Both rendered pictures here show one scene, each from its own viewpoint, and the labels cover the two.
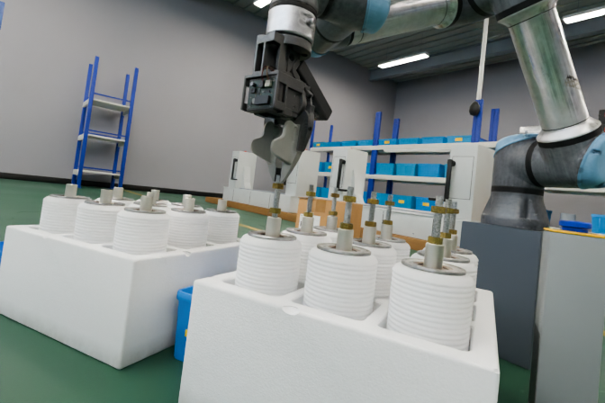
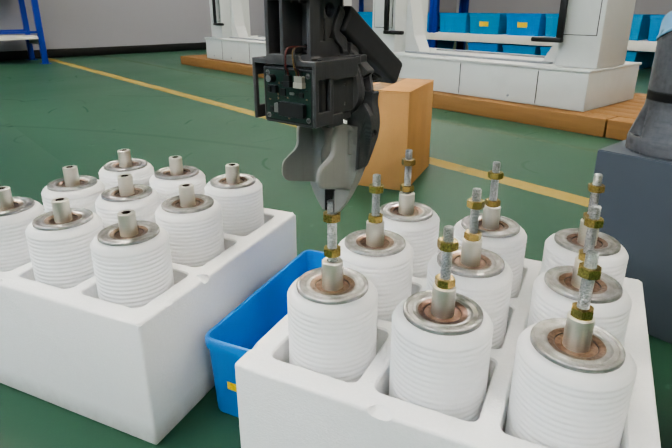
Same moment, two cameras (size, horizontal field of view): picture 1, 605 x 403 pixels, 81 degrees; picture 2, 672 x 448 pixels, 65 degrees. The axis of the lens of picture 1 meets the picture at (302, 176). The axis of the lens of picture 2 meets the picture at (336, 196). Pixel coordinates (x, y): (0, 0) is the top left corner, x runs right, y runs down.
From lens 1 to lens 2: 0.22 m
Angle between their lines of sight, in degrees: 22
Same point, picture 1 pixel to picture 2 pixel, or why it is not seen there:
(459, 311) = (614, 416)
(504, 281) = (655, 237)
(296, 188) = not seen: hidden behind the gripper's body
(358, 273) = (469, 358)
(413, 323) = (550, 430)
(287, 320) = (376, 425)
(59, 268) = (33, 325)
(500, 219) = (658, 147)
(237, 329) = (307, 427)
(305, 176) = not seen: hidden behind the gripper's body
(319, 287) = (414, 377)
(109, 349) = (136, 423)
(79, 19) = not seen: outside the picture
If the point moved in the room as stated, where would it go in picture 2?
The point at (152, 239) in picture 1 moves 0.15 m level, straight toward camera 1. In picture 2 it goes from (152, 277) to (165, 342)
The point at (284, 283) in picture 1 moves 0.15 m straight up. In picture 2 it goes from (360, 355) to (362, 219)
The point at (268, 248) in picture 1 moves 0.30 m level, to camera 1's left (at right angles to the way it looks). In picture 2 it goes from (333, 319) to (21, 324)
